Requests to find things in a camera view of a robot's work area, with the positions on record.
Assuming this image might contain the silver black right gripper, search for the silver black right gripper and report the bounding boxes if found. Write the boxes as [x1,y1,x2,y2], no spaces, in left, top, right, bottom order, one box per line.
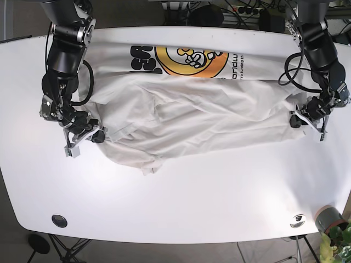
[39,93,106,158]

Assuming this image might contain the black tripod stand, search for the black tripod stand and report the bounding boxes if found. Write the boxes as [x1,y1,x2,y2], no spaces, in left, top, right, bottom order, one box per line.
[27,233,94,263]

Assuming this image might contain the potted green plant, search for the potted green plant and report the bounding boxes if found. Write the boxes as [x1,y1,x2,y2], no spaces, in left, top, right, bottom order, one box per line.
[314,205,350,263]

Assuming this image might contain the black table grommet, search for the black table grommet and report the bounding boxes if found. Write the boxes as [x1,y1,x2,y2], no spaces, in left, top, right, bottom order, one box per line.
[52,214,68,228]

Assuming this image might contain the white graphic T-shirt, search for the white graphic T-shirt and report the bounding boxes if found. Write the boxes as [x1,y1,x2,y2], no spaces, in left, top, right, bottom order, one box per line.
[84,42,305,174]

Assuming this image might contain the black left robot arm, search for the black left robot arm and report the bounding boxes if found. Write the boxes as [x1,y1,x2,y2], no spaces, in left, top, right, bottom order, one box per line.
[278,1,350,141]

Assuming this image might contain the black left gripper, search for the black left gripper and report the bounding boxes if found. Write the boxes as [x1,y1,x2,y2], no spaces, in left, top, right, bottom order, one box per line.
[289,88,350,142]

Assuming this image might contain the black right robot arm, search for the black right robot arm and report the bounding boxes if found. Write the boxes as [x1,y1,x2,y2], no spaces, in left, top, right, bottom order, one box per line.
[39,0,105,158]

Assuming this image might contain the silver table grommet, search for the silver table grommet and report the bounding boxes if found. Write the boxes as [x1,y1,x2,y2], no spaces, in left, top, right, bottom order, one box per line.
[290,214,306,228]

